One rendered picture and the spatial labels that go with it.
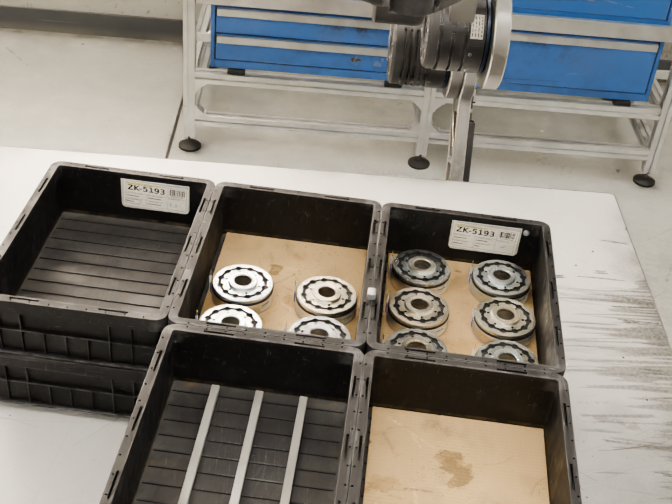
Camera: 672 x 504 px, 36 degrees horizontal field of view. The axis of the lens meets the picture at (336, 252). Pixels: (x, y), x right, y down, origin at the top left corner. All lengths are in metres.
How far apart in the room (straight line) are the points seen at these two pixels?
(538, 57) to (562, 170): 0.49
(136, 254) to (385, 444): 0.60
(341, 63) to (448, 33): 1.66
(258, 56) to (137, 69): 0.85
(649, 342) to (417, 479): 0.70
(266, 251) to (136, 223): 0.25
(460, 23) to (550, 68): 1.72
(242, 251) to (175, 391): 0.37
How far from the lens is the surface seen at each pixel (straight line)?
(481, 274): 1.84
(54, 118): 3.98
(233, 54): 3.60
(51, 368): 1.70
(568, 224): 2.32
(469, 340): 1.74
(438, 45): 1.97
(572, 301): 2.10
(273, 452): 1.52
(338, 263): 1.86
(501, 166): 3.86
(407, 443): 1.55
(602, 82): 3.73
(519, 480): 1.54
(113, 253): 1.88
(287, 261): 1.86
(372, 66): 3.60
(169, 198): 1.91
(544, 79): 3.68
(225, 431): 1.55
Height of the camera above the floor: 1.95
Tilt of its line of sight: 36 degrees down
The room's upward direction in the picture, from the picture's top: 6 degrees clockwise
